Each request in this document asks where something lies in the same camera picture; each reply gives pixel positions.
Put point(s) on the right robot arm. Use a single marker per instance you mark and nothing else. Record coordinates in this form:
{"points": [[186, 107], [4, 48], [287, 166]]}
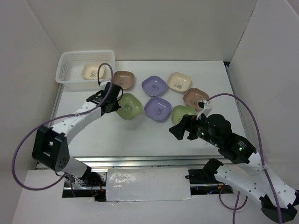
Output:
{"points": [[276, 199]]}

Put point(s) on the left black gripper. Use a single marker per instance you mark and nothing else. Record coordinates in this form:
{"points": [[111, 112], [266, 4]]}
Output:
{"points": [[115, 107]]}

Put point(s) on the purple plate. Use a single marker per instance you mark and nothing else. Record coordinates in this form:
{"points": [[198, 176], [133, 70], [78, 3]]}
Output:
{"points": [[154, 86], [158, 108]]}

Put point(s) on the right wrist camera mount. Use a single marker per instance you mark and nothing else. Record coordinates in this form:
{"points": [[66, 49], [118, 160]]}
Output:
{"points": [[205, 108]]}

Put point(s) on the white plastic bin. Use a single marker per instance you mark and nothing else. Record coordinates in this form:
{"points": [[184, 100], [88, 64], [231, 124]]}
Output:
{"points": [[79, 70]]}

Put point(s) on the brown plate right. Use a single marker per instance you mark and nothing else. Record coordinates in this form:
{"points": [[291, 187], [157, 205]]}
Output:
{"points": [[193, 96]]}

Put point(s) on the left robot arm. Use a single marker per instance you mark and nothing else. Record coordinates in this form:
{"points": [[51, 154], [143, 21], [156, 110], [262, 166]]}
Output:
{"points": [[51, 146]]}

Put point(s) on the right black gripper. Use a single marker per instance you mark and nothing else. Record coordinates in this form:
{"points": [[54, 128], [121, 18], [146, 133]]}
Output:
{"points": [[188, 122]]}

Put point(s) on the cream plate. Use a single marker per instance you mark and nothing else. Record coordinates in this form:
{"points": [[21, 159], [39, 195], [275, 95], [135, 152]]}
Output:
{"points": [[91, 71], [179, 82]]}

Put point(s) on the green plate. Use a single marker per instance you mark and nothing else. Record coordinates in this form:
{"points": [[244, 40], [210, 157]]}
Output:
{"points": [[179, 111], [130, 106]]}

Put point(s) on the brown plate near bin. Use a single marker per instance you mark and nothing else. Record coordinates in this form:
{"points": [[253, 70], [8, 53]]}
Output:
{"points": [[124, 79]]}

